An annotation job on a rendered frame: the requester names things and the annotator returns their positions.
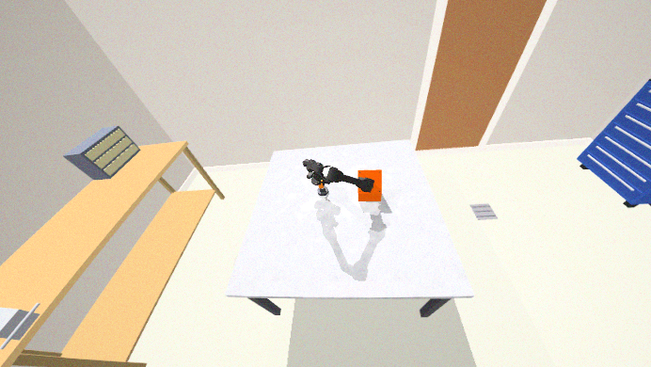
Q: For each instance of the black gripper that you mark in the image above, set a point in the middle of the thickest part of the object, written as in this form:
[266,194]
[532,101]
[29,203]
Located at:
[310,175]

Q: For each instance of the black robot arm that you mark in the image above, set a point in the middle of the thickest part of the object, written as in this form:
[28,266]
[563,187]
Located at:
[334,175]

